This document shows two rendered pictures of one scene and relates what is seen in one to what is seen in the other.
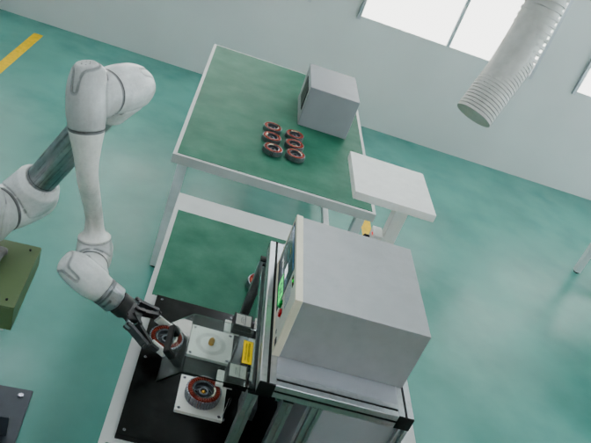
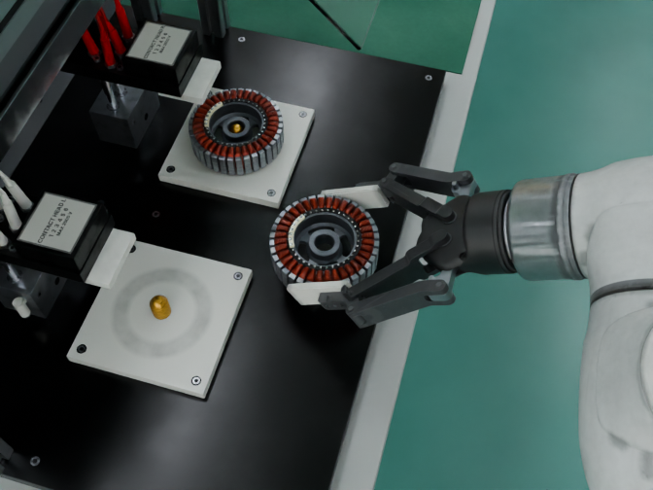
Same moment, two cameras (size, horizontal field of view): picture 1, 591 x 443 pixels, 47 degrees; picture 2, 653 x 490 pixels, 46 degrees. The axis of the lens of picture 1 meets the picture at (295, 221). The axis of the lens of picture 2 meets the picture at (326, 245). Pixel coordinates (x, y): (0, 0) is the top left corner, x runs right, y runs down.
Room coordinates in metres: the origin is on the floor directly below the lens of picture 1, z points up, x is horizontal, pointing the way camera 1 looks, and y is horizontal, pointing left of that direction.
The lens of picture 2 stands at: (2.03, 0.44, 1.51)
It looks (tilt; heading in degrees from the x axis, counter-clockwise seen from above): 58 degrees down; 206
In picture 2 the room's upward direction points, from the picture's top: straight up
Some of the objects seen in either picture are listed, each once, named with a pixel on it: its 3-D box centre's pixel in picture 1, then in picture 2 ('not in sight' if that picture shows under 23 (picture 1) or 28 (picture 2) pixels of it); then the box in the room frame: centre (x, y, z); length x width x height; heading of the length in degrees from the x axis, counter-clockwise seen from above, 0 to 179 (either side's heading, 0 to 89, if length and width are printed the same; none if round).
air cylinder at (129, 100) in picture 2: (247, 404); (125, 107); (1.56, -0.07, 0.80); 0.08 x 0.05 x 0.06; 10
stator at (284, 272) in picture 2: (165, 339); (324, 246); (1.66, 0.25, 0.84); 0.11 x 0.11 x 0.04
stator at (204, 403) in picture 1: (202, 392); (236, 130); (1.54, 0.07, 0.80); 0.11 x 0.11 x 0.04
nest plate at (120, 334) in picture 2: not in sight; (162, 313); (1.78, 0.11, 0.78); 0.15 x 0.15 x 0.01; 10
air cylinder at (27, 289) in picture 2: not in sight; (33, 271); (1.80, -0.03, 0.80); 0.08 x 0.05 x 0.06; 10
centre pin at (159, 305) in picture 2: not in sight; (159, 305); (1.78, 0.11, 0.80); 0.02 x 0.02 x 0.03
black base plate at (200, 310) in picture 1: (208, 375); (193, 227); (1.66, 0.08, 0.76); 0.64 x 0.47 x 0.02; 10
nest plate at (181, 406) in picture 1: (200, 397); (238, 144); (1.54, 0.07, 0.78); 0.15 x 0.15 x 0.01; 10
